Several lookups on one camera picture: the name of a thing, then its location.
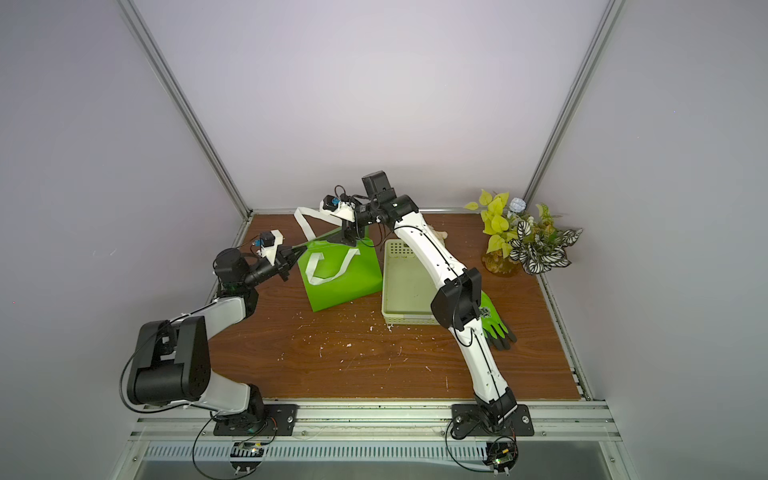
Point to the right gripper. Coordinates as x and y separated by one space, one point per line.
354 222

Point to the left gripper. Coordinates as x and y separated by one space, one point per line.
282 266

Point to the green insulated delivery bag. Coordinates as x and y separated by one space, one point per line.
333 273

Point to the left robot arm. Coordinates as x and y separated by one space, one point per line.
171 364

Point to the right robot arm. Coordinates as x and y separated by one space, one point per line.
457 301

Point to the beige knitted glove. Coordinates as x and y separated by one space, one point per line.
443 235

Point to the pale green plastic basket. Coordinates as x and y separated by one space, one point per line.
408 289

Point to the potted plant in amber vase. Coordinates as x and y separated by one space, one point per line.
521 241

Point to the left controller board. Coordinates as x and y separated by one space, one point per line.
246 457

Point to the controller board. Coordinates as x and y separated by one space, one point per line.
246 457
502 455

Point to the right controller board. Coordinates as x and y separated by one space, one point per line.
502 455

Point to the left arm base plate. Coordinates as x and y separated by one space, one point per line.
275 420

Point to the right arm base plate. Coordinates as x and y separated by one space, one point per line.
470 420

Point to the aluminium front rail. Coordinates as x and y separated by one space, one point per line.
306 420

